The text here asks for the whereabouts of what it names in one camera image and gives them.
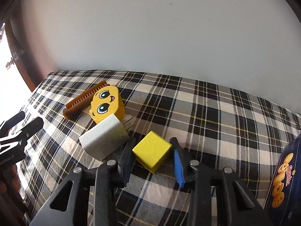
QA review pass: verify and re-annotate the yellow cube block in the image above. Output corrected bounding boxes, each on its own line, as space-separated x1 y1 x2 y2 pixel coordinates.
132 131 171 173

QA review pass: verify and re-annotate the white power adapter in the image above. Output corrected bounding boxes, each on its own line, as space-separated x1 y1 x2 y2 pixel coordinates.
79 114 134 161

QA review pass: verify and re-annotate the brown plastic comb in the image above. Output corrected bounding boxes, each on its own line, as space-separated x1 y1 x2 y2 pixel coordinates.
63 81 109 119

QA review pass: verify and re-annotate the yellow cartoon face toy block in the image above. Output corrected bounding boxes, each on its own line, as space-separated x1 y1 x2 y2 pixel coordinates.
89 85 125 124

